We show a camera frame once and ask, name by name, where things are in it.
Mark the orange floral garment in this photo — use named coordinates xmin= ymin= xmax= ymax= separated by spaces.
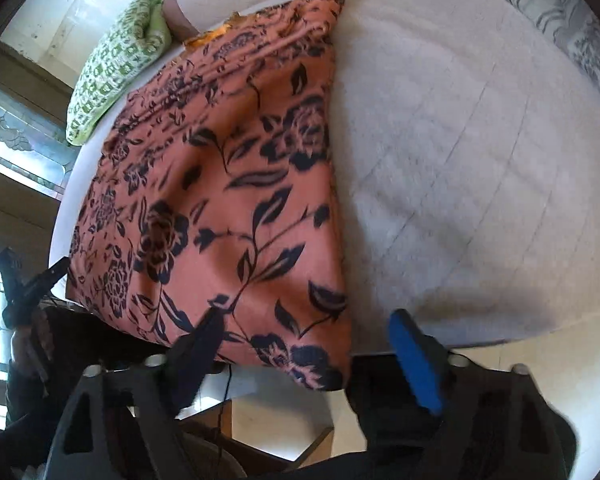
xmin=65 ymin=0 xmax=354 ymax=393

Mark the stained glass panel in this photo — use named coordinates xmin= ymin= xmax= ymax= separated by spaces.
xmin=0 ymin=79 xmax=77 ymax=202

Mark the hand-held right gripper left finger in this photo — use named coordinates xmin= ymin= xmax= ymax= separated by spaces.
xmin=47 ymin=309 xmax=227 ymax=480

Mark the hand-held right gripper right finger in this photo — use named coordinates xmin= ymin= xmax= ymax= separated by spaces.
xmin=386 ymin=308 xmax=580 ymax=480

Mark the wooden door frame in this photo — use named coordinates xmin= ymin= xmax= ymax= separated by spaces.
xmin=0 ymin=42 xmax=81 ymax=271

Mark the grey quilted bed cover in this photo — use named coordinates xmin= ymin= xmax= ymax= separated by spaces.
xmin=50 ymin=0 xmax=600 ymax=401

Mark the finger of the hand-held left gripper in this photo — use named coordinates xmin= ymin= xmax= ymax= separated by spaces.
xmin=0 ymin=247 xmax=32 ymax=329
xmin=22 ymin=257 xmax=72 ymax=307

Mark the green patterned pillow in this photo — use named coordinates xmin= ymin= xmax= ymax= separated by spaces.
xmin=65 ymin=0 xmax=174 ymax=146

